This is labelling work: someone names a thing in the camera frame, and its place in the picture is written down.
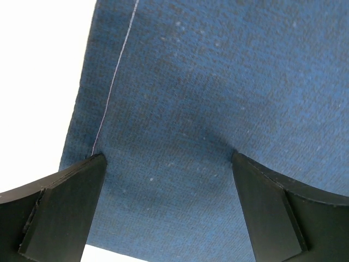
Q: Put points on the blue whale placemat cloth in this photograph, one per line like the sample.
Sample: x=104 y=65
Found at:
x=170 y=88

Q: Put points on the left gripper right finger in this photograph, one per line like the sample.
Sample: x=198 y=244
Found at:
x=288 y=220

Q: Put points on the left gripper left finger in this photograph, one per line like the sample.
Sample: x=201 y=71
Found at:
x=50 y=219

